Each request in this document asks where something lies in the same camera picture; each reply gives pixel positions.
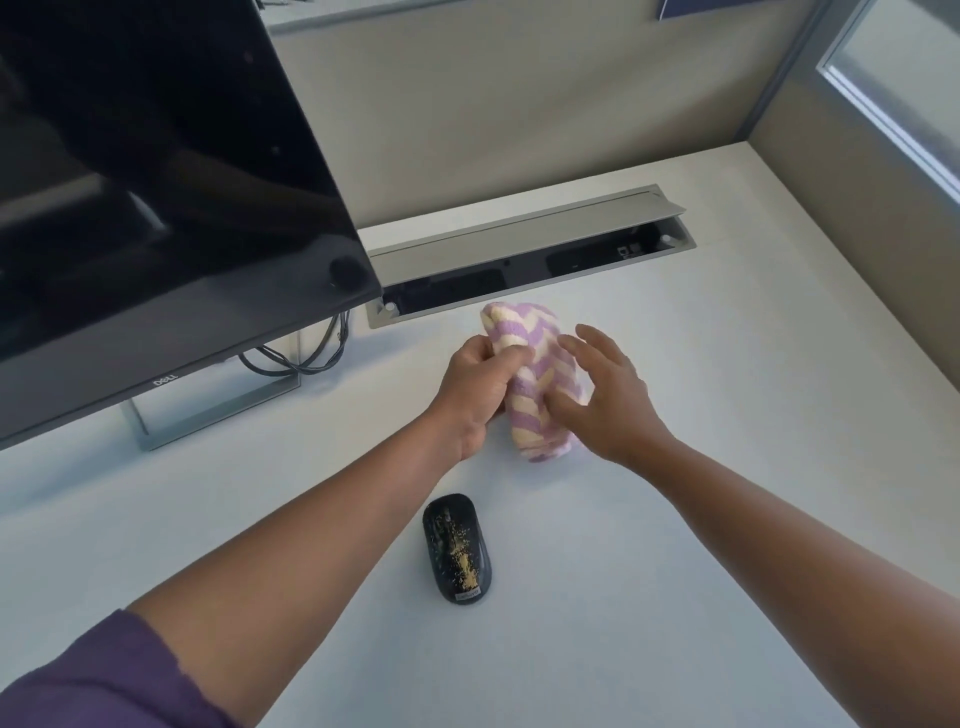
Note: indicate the blue wall card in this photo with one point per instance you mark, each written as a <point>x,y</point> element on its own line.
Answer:
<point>686,7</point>

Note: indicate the purple and cream striped cloth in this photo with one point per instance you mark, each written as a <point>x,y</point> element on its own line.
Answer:
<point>534,375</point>

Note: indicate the grey monitor stand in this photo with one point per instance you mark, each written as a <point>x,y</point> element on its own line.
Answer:
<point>217,401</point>

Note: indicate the person's right hand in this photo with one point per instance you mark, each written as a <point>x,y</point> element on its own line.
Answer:
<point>611,405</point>

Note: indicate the black computer mouse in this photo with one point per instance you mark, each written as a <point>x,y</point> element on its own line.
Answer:
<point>457,549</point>

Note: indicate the person's right middle finger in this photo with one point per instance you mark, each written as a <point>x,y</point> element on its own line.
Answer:
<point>600,346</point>

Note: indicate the person's left fingers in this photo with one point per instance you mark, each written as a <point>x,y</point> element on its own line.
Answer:
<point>504,356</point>

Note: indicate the grey framed window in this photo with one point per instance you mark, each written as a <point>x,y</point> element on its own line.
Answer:
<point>892,82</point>

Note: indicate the person's right forearm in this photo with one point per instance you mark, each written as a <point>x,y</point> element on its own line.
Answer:
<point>810,570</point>

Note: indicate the person's right thumb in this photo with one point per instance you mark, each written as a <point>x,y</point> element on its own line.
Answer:
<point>564,407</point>

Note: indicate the person's left hand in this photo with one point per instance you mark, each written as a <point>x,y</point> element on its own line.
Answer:
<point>469,394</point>

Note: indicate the person's left forearm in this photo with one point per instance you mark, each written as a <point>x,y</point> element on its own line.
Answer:
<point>292,570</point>

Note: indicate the black computer monitor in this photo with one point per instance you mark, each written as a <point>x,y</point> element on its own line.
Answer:
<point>150,202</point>

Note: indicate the purple sleeve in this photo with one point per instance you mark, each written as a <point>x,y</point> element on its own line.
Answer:
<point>97,682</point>

